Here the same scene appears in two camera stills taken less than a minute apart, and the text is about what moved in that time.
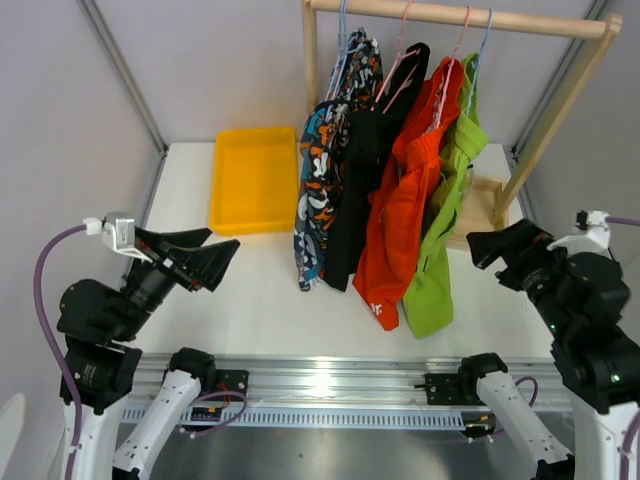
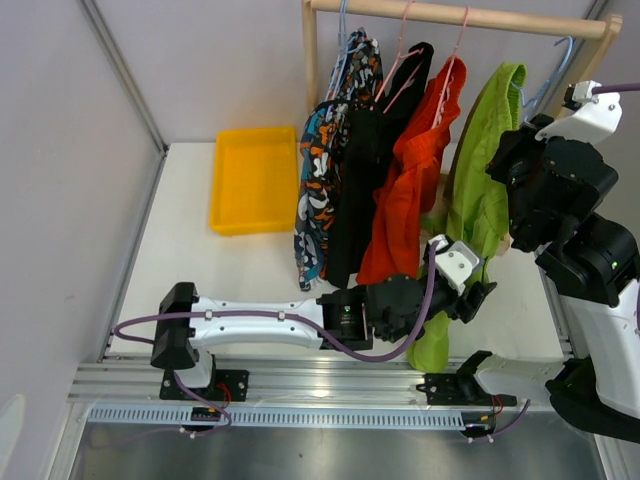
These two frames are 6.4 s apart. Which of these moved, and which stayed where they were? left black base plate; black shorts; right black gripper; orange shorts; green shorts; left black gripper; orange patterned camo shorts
Moved: right black gripper; green shorts; left black gripper
Stayed: orange shorts; black shorts; orange patterned camo shorts; left black base plate
